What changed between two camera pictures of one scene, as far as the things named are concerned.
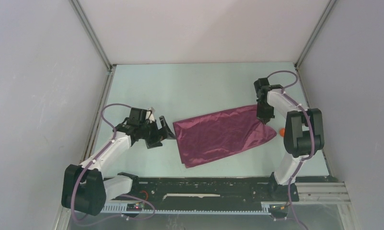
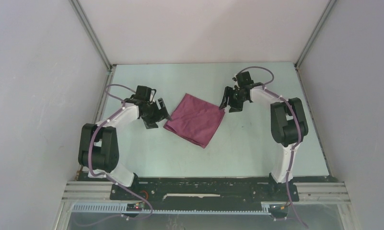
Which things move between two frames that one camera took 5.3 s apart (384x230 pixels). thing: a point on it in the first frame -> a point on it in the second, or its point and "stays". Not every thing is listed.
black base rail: x=211 y=189 stays
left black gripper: x=155 y=142 -> x=150 y=123
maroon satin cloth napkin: x=208 y=137 -> x=195 y=120
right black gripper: x=264 y=118 -> x=235 y=108
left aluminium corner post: x=110 y=67 stays
